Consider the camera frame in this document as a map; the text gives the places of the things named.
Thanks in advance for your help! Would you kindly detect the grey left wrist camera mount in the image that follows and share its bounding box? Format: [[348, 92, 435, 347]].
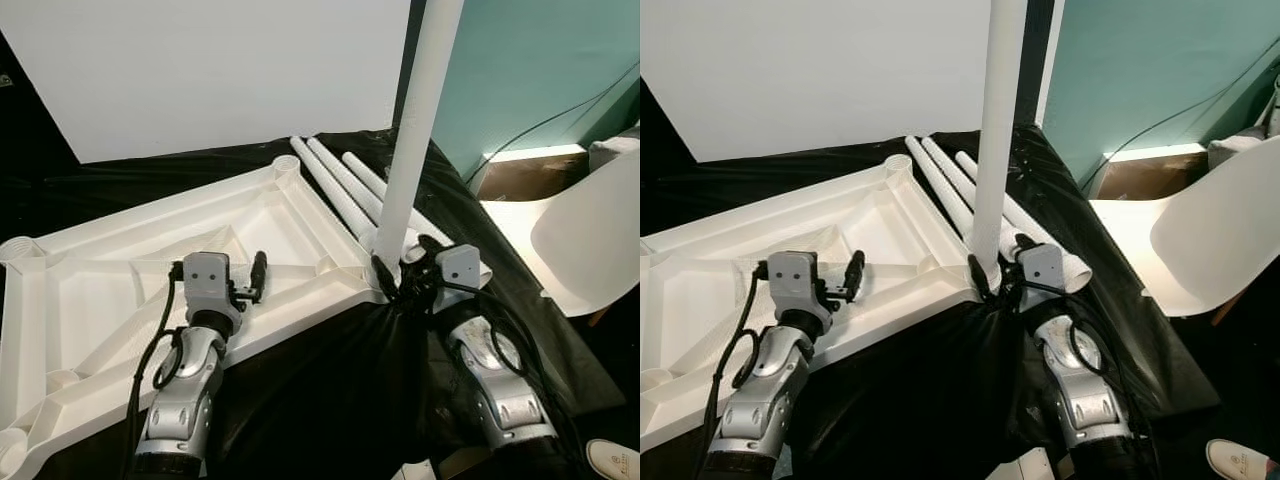
[[180, 252, 244, 331], [765, 252, 833, 331]]

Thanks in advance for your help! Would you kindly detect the white plastic shell chair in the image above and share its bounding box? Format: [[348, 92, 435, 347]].
[[1090, 140, 1280, 319], [480, 150, 641, 319]]

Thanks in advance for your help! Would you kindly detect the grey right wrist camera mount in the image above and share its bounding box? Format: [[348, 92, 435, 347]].
[[435, 243, 488, 296], [1015, 243, 1066, 298]]

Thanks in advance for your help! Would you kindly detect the brown cardboard box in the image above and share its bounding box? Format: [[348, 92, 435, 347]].
[[480, 150, 591, 201]]

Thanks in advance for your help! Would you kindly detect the dark grey post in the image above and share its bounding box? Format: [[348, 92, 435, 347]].
[[1020, 0, 1053, 126], [392, 0, 446, 131]]

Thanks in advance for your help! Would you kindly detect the light grey cushion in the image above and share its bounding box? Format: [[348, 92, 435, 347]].
[[1208, 135, 1266, 169], [590, 138, 641, 171]]

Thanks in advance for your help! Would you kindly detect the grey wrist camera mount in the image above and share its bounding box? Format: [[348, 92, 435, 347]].
[[180, 252, 244, 331], [1015, 243, 1066, 298], [765, 252, 833, 331], [435, 243, 488, 296]]

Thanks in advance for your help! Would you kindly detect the white plastic children table top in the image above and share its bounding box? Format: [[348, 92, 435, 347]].
[[640, 155, 986, 453], [0, 155, 399, 480]]

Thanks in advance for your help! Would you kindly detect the large white board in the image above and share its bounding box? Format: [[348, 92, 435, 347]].
[[640, 0, 1001, 163], [0, 0, 413, 164]]

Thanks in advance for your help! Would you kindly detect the black plastic sheet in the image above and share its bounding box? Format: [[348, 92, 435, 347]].
[[0, 128, 626, 480], [640, 126, 1223, 480]]

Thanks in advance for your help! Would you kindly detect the white shoe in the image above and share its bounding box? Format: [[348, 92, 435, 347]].
[[1205, 440, 1276, 480], [585, 440, 641, 480]]

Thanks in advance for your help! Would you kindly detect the thin black wall cable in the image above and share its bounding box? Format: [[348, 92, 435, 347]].
[[462, 60, 641, 189], [1075, 62, 1280, 193]]

